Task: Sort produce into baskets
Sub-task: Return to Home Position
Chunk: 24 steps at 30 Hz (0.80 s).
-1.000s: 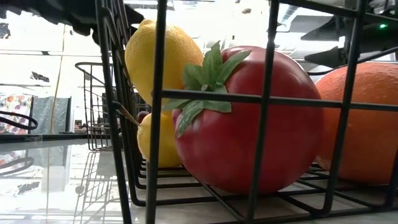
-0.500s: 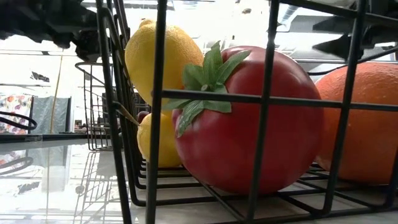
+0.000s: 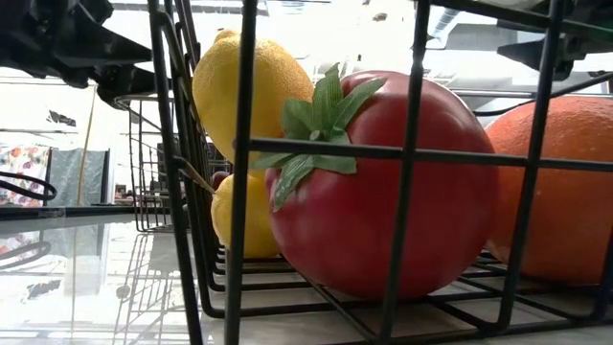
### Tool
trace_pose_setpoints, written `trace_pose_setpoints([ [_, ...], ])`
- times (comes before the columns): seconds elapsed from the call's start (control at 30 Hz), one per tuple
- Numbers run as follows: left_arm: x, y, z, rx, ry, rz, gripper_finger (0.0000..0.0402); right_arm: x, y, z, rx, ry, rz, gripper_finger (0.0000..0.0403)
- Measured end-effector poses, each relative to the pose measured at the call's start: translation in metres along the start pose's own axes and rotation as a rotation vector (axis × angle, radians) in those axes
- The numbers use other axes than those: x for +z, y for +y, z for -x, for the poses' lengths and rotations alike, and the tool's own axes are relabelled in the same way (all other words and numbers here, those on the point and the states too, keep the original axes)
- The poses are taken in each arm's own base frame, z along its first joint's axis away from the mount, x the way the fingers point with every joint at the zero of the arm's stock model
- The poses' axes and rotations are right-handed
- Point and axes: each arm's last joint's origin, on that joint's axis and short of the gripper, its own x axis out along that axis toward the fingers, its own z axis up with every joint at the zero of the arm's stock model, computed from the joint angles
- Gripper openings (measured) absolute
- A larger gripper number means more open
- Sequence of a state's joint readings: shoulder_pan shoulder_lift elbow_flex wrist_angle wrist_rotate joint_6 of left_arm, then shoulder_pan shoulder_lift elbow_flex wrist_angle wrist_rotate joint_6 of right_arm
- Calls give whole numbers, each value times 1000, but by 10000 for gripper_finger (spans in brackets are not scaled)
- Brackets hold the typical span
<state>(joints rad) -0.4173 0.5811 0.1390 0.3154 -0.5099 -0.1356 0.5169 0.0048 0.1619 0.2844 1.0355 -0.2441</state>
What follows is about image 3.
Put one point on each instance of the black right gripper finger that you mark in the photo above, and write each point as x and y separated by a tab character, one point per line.
546	55

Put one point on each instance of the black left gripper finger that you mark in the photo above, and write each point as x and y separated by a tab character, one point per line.
124	81
100	48

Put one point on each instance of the dark red apple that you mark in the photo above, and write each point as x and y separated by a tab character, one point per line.
220	181

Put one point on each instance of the orange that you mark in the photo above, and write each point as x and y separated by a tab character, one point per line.
570	201

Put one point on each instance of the yellow lemon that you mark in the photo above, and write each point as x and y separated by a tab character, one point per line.
261	225
273	86

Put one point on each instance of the red tomato green stem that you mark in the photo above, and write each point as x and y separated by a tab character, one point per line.
359	230

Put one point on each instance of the grey-green panel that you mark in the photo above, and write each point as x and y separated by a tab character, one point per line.
72	177

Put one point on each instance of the flowered cloth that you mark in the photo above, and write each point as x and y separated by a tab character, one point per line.
24	160

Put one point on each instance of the black metal table frame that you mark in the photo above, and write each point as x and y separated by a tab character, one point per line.
72	212

